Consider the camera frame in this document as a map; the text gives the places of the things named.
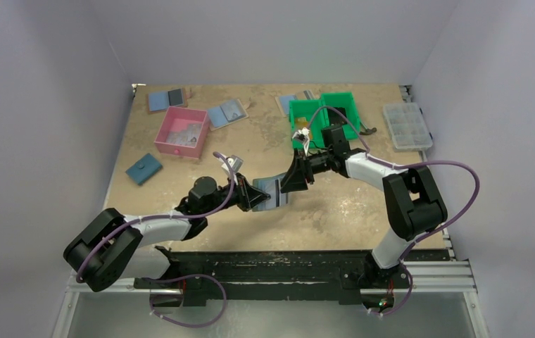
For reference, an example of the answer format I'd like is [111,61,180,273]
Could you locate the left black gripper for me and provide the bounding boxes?
[203,173,270,216]

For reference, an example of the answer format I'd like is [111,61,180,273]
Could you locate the green card holder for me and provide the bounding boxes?
[252,173,291,212]

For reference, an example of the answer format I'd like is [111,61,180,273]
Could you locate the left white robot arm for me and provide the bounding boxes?
[63,173,271,292]

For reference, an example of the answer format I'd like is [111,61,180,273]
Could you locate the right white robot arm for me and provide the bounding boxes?
[279,126,448,287]

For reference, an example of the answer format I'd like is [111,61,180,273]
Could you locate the blue card behind bin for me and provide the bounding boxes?
[275,89,315,117]

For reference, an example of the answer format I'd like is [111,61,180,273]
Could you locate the cards in pink box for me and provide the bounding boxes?
[165,123,203,147]

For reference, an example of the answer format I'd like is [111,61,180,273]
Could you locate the dark blue card holder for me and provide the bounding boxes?
[125,153,163,186]

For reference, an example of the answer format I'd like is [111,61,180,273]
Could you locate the yellow item in bin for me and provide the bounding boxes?
[294,117,313,140]

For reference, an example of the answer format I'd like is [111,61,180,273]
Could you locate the left green bin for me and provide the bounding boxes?
[289,99,326,149]

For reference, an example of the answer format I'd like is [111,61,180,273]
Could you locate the green bin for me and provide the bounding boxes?
[289,99,326,149]
[320,92,360,140]

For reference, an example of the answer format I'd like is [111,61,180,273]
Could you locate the dark tool beside bin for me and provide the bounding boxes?
[360,122,377,135]

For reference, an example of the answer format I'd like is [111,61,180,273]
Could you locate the right green bin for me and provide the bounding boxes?
[320,92,360,140]

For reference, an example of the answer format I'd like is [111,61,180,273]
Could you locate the pink open box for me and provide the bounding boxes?
[153,106,210,159]

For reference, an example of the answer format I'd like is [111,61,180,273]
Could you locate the clear compartment organizer box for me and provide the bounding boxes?
[383,103,433,151]

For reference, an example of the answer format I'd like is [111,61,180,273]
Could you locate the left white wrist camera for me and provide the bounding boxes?
[227,156,244,173]

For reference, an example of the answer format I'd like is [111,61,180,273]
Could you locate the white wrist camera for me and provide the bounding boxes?
[291,129,310,153]
[227,156,244,173]

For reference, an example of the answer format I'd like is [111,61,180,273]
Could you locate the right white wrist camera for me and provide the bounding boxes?
[291,129,310,153]

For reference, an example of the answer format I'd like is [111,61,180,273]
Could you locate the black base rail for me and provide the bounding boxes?
[132,248,478,309]

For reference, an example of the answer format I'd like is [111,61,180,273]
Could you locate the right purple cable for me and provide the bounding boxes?
[306,106,481,319]

